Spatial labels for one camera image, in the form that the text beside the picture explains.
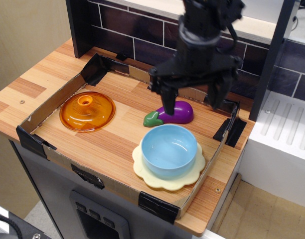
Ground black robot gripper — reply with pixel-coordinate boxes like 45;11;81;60
149;38;242;115

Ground light blue plastic bowl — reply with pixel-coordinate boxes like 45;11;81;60
141;124;197;179

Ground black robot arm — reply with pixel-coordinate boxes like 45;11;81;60
149;0;245;115

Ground cream scalloped plastic plate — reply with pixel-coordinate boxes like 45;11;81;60
132;141;206;191

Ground purple toy eggplant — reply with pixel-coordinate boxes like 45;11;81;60
143;101;194;127

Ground cardboard tray border with tape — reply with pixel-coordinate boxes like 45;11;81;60
16;54;254;234

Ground white toy sink drainboard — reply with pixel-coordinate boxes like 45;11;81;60
239;92;305;207

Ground orange transparent pot lid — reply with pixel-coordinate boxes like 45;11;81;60
59;92;116;132

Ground dark left shelf panel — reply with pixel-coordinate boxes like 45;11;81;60
66;0;94;58

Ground dark grey vertical post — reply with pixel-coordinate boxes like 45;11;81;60
249;0;300;121

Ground black cable bottom left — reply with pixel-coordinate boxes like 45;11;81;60
0;215;25;239

